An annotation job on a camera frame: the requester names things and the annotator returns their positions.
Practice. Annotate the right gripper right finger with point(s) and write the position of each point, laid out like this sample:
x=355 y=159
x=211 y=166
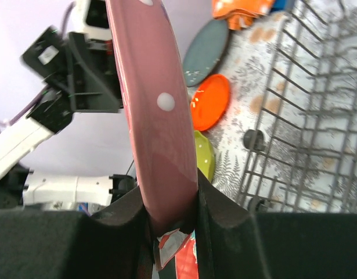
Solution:
x=234 y=243

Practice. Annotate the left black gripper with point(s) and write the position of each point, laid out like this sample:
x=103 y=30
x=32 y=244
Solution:
x=83 y=68

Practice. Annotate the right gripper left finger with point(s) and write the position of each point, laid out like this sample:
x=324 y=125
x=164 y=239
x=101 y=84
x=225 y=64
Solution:
x=113 y=243

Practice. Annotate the orange plate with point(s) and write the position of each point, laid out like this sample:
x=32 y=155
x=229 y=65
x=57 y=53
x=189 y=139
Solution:
x=210 y=102

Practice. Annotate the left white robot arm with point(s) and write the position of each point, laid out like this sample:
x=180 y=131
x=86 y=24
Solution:
x=39 y=183

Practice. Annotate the red and teal floral plate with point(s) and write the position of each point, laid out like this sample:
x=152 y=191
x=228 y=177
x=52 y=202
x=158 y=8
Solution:
x=175 y=256

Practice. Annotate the green polka dot scalloped plate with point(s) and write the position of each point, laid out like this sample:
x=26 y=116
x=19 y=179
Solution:
x=205 y=155

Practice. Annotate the floral table mat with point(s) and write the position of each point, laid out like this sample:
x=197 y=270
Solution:
x=246 y=65

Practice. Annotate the dark teal plate upper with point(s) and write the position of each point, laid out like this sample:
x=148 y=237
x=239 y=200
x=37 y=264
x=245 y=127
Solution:
x=205 y=51

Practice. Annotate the orange patterned cloth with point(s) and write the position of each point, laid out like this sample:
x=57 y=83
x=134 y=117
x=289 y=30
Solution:
x=240 y=14

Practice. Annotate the teal cloth under orange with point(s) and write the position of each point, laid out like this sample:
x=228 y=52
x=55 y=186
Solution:
x=279 y=5

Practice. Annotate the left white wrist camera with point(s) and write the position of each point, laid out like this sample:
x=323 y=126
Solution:
x=90 y=18

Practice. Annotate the grey wire dish rack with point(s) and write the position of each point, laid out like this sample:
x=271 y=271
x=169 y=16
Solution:
x=302 y=150

